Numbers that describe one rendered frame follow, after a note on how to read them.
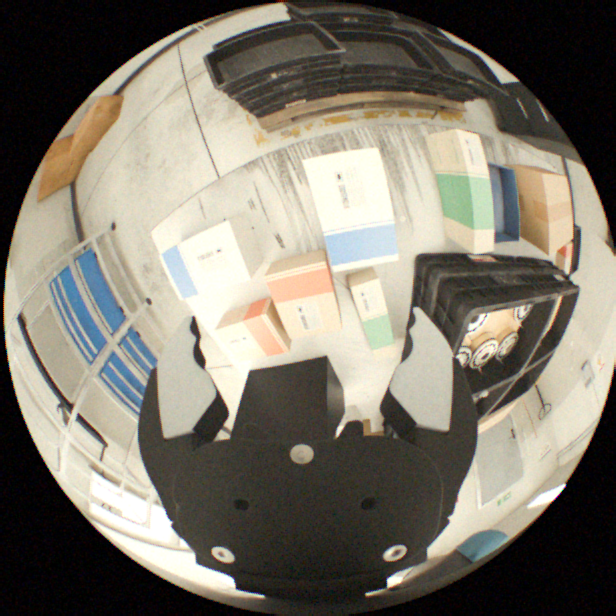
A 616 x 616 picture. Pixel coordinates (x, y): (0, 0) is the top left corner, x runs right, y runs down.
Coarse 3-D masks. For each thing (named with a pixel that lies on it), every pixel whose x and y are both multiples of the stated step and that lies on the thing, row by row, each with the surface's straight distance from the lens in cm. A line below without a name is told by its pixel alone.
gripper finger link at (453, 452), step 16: (464, 384) 9; (464, 400) 8; (464, 416) 8; (416, 432) 7; (432, 432) 7; (448, 432) 7; (464, 432) 8; (432, 448) 7; (448, 448) 7; (464, 448) 8; (448, 464) 7; (464, 464) 7; (448, 480) 7; (464, 480) 7; (448, 496) 7; (448, 512) 7
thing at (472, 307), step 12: (552, 288) 62; (468, 300) 33; (480, 300) 34; (492, 300) 36; (504, 300) 38; (516, 300) 40; (528, 300) 44; (540, 300) 50; (468, 312) 31; (480, 312) 33; (492, 312) 35; (456, 324) 34; (468, 324) 33; (456, 336) 34; (540, 336) 67; (456, 348) 35; (528, 360) 72
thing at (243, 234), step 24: (240, 216) 42; (192, 240) 41; (216, 240) 39; (240, 240) 39; (168, 264) 48; (192, 264) 43; (216, 264) 40; (240, 264) 38; (192, 288) 46; (216, 288) 43
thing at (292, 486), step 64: (256, 448) 6; (320, 448) 6; (384, 448) 6; (192, 512) 6; (256, 512) 6; (320, 512) 5; (384, 512) 6; (256, 576) 6; (320, 576) 6; (384, 576) 6
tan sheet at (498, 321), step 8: (496, 312) 55; (504, 312) 58; (488, 320) 55; (496, 320) 58; (504, 320) 61; (512, 320) 65; (480, 328) 54; (488, 328) 57; (496, 328) 60; (504, 328) 64; (472, 336) 54; (496, 336) 63
